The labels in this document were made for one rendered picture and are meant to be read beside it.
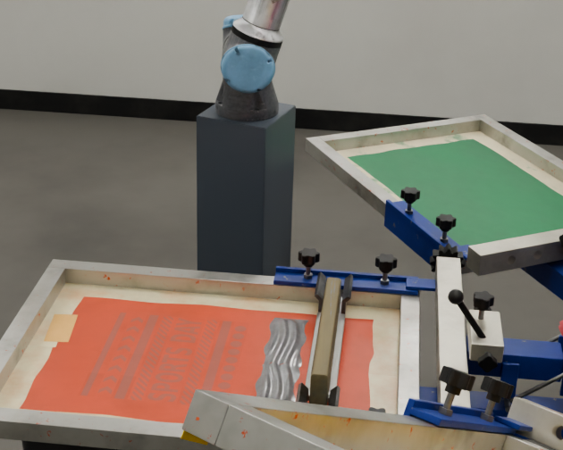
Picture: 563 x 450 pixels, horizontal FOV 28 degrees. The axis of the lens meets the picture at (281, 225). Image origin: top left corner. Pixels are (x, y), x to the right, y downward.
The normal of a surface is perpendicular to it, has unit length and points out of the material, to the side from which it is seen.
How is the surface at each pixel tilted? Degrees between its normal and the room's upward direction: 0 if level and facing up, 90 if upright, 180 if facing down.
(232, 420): 58
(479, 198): 0
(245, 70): 97
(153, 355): 0
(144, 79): 90
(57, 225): 0
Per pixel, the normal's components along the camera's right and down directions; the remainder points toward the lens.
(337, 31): -0.11, 0.43
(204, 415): -0.49, -0.19
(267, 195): 0.92, 0.20
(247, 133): -0.40, 0.39
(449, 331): 0.03, -0.90
